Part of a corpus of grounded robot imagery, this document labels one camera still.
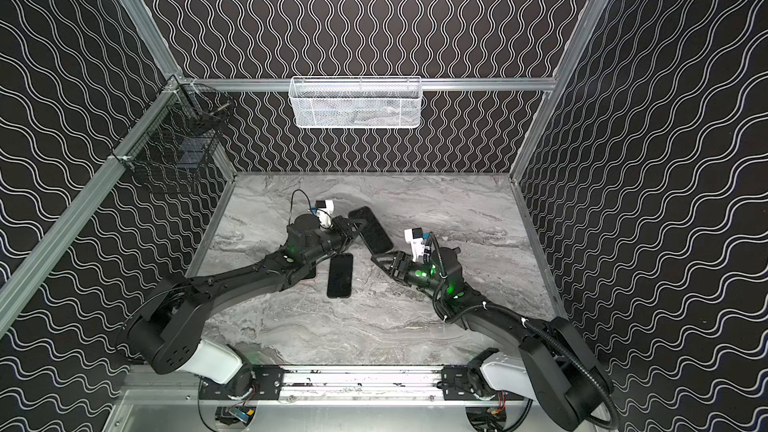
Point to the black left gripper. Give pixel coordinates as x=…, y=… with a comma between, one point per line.
x=346, y=229

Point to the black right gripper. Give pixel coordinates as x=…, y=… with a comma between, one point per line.
x=402, y=267

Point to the black phone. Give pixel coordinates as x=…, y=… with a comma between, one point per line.
x=372, y=232

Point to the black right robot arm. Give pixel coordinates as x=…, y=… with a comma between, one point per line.
x=566, y=379

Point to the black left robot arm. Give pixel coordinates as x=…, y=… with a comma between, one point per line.
x=166, y=330

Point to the middle black smartphone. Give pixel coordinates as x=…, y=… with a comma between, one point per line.
x=340, y=276

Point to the black smartphone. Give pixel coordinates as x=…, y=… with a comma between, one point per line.
x=311, y=273
x=340, y=276

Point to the left black smartphone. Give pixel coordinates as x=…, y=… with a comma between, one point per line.
x=311, y=273

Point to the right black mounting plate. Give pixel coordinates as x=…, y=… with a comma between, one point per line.
x=463, y=383

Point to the black mounting plate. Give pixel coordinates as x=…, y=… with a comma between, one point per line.
x=252, y=382
x=463, y=383

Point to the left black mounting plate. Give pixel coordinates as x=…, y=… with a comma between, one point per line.
x=252, y=382

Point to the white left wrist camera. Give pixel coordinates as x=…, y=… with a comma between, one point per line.
x=323, y=210

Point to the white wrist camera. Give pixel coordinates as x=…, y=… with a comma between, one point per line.
x=323, y=210
x=415, y=238

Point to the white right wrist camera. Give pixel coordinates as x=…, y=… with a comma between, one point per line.
x=415, y=238

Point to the white wire mesh basket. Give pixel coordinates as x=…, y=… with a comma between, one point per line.
x=350, y=102

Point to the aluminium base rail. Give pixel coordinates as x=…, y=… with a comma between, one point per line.
x=314, y=385

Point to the black wire basket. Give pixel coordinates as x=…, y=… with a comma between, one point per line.
x=176, y=154

